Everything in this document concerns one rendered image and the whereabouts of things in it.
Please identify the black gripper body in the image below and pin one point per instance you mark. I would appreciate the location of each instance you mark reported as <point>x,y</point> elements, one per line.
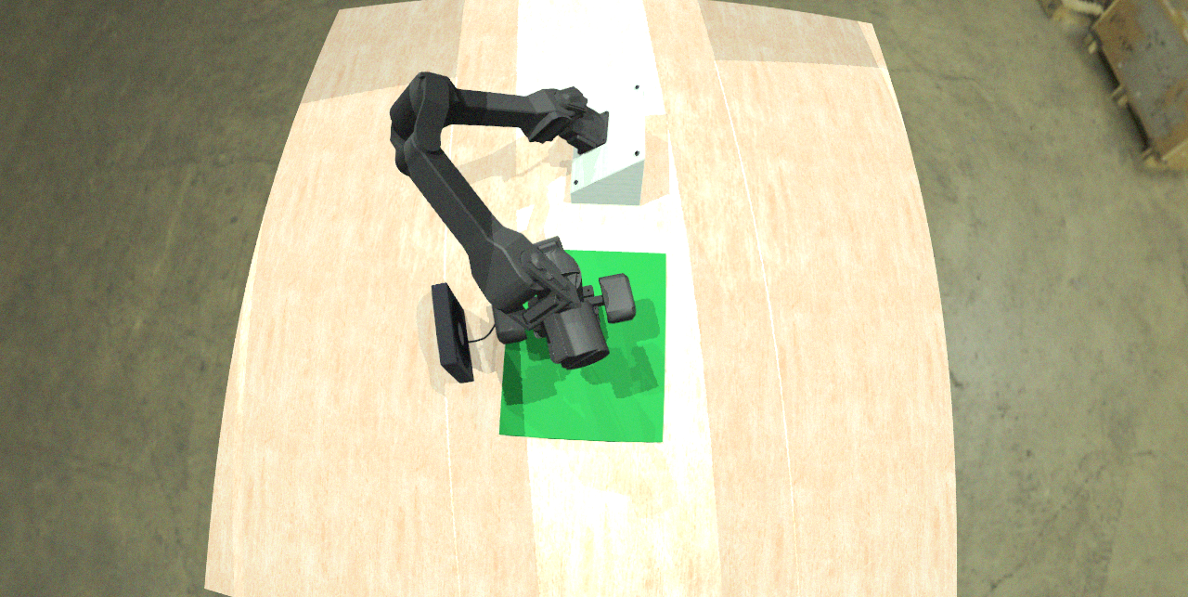
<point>616,295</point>

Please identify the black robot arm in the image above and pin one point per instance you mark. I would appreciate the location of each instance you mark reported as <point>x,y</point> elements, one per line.
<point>508,268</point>

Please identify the green circuit board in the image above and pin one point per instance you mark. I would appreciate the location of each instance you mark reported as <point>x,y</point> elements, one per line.
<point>620,398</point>

